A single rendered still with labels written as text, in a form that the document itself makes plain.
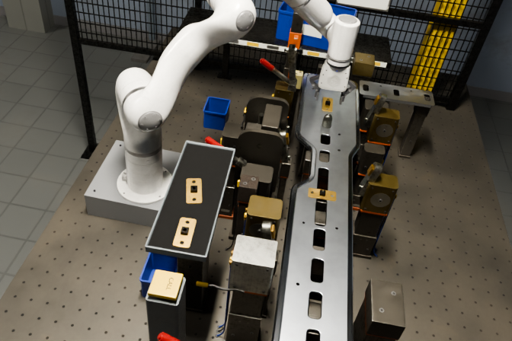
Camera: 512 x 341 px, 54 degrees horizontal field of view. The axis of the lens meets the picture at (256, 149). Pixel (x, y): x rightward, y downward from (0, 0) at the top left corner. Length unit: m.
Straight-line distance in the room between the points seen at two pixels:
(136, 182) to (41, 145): 1.60
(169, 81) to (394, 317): 0.85
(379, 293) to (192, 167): 0.56
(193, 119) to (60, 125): 1.34
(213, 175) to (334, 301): 0.44
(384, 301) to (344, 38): 0.84
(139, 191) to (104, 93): 1.93
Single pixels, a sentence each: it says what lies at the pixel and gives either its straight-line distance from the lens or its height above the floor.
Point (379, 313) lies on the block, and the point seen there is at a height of 1.03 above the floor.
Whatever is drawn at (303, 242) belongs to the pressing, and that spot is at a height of 1.00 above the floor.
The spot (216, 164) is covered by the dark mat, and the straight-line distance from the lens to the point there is 1.33.
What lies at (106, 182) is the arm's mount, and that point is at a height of 0.80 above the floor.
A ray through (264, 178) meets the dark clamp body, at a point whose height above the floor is 1.08.
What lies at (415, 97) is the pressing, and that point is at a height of 1.00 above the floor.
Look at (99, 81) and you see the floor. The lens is 3.71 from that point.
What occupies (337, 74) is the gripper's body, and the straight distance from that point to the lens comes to 1.77.
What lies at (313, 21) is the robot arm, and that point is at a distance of 1.58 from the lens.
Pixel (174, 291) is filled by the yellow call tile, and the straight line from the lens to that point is 1.08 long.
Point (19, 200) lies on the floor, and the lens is 2.95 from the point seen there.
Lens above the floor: 2.07
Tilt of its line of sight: 41 degrees down
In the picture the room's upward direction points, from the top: 7 degrees clockwise
